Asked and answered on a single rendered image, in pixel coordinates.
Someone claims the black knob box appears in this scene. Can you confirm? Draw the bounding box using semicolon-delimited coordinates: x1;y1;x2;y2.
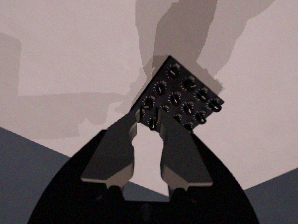
129;55;225;133

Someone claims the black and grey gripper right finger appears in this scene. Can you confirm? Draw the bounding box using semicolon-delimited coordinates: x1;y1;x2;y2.
155;106;260;224

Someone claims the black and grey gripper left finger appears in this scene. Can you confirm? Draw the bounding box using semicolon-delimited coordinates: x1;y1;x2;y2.
27;105;142;224

